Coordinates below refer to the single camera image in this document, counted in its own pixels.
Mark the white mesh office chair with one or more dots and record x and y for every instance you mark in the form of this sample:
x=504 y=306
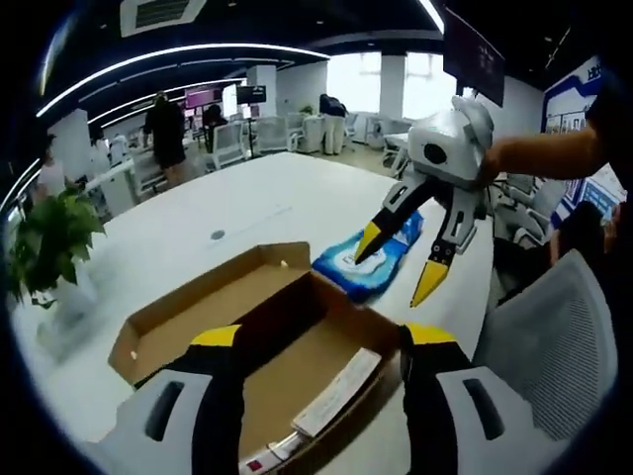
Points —
x=544 y=336

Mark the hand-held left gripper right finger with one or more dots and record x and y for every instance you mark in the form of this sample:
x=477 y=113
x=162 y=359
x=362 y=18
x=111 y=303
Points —
x=445 y=420

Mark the blue wall poster board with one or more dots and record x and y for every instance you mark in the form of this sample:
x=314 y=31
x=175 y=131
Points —
x=569 y=106

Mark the white flat carton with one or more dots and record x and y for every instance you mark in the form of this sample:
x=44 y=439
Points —
x=341 y=391

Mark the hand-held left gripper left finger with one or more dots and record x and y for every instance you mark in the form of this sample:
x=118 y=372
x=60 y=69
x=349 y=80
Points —
x=163 y=425

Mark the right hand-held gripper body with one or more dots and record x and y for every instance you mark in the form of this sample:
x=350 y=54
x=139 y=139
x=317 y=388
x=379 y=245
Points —
x=450 y=148

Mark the black display on stand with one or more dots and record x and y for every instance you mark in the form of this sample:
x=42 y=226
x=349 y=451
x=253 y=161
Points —
x=250 y=93

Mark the ceiling air vent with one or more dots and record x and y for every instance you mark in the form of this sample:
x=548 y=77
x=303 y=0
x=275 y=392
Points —
x=163 y=12

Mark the blue wet wipes soft item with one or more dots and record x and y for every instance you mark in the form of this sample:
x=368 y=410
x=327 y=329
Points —
x=366 y=279

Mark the brown cardboard shoe box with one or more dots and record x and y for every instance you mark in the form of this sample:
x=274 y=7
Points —
x=297 y=366

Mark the green potted plant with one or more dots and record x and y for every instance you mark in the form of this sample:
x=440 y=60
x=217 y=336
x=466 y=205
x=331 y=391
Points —
x=49 y=232

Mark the hanging dark display screen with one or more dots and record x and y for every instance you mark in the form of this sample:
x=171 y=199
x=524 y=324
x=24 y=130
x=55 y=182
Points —
x=475 y=54

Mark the person's black shirt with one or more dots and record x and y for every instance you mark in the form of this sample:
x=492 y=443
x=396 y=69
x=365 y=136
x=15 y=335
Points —
x=613 y=99

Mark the purple display screen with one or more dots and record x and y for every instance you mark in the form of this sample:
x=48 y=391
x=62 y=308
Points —
x=203 y=96

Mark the ceiling light strips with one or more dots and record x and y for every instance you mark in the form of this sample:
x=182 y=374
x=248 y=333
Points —
x=222 y=48

